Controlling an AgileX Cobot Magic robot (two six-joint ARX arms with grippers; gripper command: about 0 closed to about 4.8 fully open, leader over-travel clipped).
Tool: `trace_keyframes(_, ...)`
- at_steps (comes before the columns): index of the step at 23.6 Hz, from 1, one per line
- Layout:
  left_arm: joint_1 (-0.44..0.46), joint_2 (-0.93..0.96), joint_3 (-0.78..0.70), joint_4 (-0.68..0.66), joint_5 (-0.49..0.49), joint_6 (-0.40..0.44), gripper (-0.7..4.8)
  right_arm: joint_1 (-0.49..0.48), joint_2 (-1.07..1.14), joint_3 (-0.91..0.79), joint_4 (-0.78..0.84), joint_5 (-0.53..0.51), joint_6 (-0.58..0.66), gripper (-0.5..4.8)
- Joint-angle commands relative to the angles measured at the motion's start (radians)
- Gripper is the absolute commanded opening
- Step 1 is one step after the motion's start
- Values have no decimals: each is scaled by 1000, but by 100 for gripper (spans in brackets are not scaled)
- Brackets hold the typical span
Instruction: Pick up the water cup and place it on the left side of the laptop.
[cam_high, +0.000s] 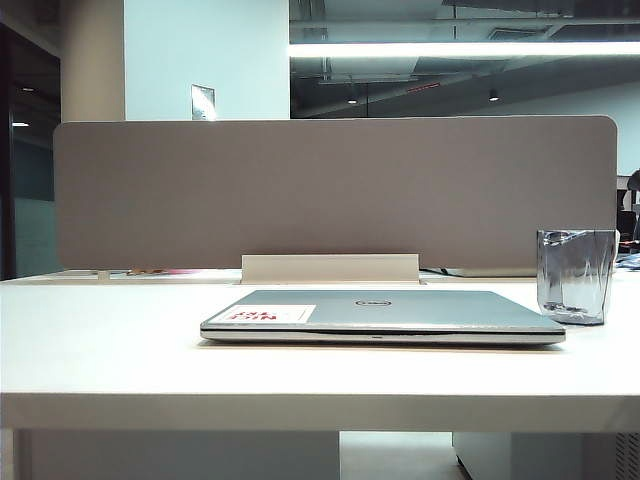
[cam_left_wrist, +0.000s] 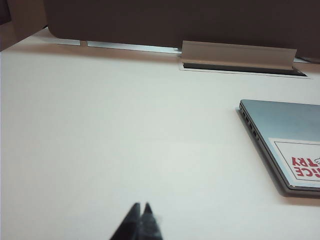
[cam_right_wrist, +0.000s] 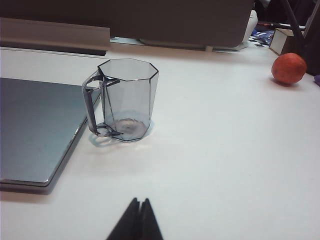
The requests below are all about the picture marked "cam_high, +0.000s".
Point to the transparent grey faceted cup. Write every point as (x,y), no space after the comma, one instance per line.
(575,285)

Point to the silver Dell laptop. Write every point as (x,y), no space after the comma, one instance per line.
(425,312)

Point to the beige desk partition screen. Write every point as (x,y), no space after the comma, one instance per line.
(300,190)

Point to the white red Nice Try sticker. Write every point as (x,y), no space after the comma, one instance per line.
(265,315)

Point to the pink flat paper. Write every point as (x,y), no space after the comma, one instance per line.
(182,271)

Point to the orange brown flat item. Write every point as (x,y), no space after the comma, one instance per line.
(145,272)

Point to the red LED sign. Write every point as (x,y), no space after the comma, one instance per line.
(424,88)

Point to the long ceiling light strip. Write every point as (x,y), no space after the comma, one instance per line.
(450,49)

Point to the white desk leg panel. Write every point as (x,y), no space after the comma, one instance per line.
(175,455)

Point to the ceiling air vent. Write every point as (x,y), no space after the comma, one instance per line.
(517,33)

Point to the dark glass door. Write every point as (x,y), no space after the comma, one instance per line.
(30,200)

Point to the blue cloth item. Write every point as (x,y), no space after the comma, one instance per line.
(629,261)

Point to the person in dark clothes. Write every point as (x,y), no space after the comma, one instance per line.
(635,180)

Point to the small wall poster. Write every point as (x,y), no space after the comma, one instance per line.
(203,102)

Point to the white drawer pedestal cabinet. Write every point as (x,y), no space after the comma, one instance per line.
(550,460)

